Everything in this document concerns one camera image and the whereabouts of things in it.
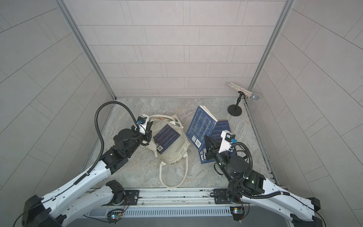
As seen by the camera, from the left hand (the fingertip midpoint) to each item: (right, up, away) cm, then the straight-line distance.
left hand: (153, 120), depth 74 cm
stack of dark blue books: (+2, -13, +17) cm, 22 cm away
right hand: (+25, -7, -10) cm, 28 cm away
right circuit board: (+42, -44, -5) cm, 62 cm away
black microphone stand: (+55, +5, +34) cm, 65 cm away
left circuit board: (-16, -43, -10) cm, 47 cm away
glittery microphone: (+59, +13, +13) cm, 62 cm away
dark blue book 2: (+27, -20, +9) cm, 34 cm away
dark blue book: (+24, -1, -11) cm, 27 cm away
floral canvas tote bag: (+10, -28, +8) cm, 31 cm away
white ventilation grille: (+6, -44, -6) cm, 45 cm away
